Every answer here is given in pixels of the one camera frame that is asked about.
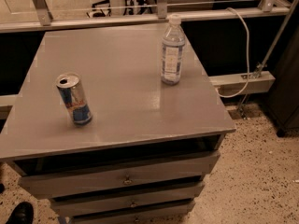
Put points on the grey drawer cabinet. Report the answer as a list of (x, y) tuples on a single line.
[(148, 146)]

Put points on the clear plastic water bottle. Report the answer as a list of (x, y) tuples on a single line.
[(173, 44)]

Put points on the grey metal frame rail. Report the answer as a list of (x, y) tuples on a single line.
[(50, 15)]

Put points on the dark cabinet on right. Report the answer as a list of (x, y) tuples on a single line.
[(283, 99)]

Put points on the blue silver energy drink can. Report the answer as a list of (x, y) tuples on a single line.
[(71, 90)]

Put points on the black shoe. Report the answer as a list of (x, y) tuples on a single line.
[(23, 213)]

